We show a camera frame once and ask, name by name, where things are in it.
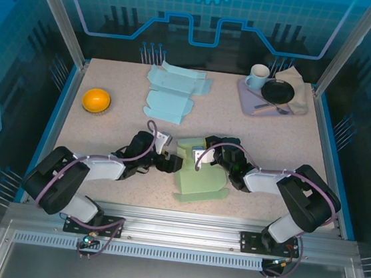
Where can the green paper box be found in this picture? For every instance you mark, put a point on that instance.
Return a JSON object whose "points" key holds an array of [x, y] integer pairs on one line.
{"points": [[201, 181]]}

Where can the light blue paper box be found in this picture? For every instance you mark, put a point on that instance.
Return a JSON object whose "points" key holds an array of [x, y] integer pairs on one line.
{"points": [[169, 103]]}

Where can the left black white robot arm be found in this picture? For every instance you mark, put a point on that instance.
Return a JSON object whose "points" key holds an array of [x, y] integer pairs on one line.
{"points": [[56, 181]]}

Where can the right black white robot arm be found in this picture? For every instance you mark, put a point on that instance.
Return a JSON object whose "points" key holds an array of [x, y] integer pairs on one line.
{"points": [[306, 199]]}

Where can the orange bowl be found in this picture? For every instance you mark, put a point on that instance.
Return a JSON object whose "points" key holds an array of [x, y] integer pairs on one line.
{"points": [[96, 100]]}

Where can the lavender tray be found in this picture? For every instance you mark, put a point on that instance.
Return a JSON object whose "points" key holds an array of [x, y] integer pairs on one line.
{"points": [[248, 101]]}

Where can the metal fork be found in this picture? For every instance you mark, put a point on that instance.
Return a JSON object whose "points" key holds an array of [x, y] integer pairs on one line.
{"points": [[270, 103]]}

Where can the black plate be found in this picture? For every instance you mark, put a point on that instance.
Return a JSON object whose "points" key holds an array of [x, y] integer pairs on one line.
{"points": [[278, 91]]}

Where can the light blue mug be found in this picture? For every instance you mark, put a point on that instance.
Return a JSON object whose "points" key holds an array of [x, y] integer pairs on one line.
{"points": [[257, 80]]}

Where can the beige cloth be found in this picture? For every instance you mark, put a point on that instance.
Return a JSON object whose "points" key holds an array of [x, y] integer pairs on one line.
{"points": [[298, 91]]}

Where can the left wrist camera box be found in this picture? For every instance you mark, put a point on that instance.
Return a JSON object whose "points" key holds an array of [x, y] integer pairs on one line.
{"points": [[163, 140]]}

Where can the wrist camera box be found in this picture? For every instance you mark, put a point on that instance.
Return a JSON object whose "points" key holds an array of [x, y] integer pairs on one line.
{"points": [[163, 140], [203, 156]]}

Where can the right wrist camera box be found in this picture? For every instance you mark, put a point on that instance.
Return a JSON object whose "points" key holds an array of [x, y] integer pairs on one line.
{"points": [[203, 156]]}

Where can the aluminium mounting rail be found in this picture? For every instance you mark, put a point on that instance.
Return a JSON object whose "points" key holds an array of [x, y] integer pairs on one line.
{"points": [[182, 226]]}

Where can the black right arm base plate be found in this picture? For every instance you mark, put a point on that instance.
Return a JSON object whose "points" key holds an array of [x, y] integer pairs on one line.
{"points": [[251, 242]]}

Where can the aluminium table side rail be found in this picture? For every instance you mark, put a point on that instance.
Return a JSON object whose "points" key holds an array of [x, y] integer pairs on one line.
{"points": [[56, 124], [329, 155]]}

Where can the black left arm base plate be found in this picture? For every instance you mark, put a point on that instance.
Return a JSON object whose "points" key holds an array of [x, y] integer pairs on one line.
{"points": [[73, 225]]}

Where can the aluminium frame post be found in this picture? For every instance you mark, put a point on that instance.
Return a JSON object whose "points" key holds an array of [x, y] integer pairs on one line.
{"points": [[350, 47], [59, 14]]}

